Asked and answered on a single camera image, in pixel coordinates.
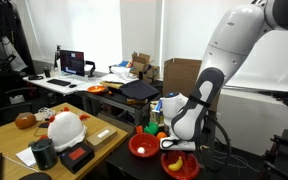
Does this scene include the black cylinder speaker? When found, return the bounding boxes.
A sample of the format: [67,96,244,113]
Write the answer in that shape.
[29,138,59,171]

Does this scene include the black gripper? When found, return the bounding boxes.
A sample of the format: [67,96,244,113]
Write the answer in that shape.
[169,149,199,158]

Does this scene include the black clamp stand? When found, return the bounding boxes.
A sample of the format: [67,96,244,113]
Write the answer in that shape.
[259,129,288,180]

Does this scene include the red plastic bowl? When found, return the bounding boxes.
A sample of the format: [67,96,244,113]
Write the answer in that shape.
[160,149,201,180]
[127,132,161,158]

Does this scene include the tan flat package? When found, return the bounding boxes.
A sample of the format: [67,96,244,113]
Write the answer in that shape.
[99,80,123,90]

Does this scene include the clear plastic container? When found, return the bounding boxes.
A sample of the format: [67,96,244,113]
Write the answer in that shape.
[37,107,57,121]

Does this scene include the white container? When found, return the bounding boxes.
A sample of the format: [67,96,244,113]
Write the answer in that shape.
[8,94,26,105]

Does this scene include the dark hanging jackets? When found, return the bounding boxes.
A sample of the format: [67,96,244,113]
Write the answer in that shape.
[0,0,37,76]

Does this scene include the black metal bench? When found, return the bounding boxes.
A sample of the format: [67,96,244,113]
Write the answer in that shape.
[75,89,152,127]

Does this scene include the blue pack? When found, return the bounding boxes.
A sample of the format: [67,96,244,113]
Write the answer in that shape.
[118,60,132,68]

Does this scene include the white floor cable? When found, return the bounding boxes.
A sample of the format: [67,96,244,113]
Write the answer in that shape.
[230,149,252,172]

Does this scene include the large cardboard box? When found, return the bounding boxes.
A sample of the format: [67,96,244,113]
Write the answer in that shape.
[162,57,224,113]

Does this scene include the orange bowl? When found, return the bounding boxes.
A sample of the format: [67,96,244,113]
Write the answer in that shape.
[86,84,109,95]

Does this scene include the white plush chicken toy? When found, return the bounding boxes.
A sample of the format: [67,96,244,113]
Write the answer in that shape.
[38,106,91,153]

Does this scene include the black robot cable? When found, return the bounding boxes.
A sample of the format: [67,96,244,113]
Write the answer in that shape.
[197,114,232,173]

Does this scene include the black box with red label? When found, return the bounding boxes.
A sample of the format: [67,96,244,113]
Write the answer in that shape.
[58,142,95,175]

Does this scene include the white desk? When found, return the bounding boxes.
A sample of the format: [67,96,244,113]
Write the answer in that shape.
[22,71,105,98]

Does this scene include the small open cardboard box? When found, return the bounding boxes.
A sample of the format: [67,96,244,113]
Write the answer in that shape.
[129,51,161,84]

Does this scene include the wooden shape sorter box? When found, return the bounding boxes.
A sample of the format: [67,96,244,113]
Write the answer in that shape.
[149,99,166,127]

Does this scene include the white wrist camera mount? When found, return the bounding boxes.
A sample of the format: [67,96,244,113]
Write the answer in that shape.
[159,137,197,152]

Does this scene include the yellow toy banana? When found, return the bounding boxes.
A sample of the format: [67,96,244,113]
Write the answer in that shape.
[167,155,184,173]

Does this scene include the white paper sheet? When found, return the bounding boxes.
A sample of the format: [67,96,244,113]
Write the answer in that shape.
[15,146,38,168]

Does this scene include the black pouch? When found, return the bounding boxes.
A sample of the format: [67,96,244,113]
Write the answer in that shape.
[27,74,45,81]

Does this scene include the green plastic toy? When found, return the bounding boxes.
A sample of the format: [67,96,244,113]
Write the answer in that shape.
[143,121,160,136]

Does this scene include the blue and white tube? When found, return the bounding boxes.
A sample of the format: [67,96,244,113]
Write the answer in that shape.
[152,97,165,113]

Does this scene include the white plastic bag pile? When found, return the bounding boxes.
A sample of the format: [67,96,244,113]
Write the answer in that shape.
[98,65,139,85]

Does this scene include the computer monitor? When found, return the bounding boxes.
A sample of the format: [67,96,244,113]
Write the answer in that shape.
[59,49,86,78]

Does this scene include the black tripod stand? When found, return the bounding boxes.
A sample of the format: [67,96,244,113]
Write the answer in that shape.
[53,44,62,71]

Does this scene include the brown toy football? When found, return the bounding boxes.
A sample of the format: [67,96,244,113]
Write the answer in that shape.
[14,112,37,130]

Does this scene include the small brown cardboard box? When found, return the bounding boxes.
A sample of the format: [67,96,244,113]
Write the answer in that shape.
[84,125,118,151]

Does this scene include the black cup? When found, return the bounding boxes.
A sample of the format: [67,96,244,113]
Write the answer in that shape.
[43,66,52,79]

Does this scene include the white desk cable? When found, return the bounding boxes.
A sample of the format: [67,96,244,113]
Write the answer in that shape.
[2,155,39,173]

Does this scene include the black office chair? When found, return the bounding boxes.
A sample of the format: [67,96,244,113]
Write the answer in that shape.
[0,84,35,133]

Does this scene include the wooden table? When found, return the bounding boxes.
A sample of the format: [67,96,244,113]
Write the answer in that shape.
[0,102,129,180]

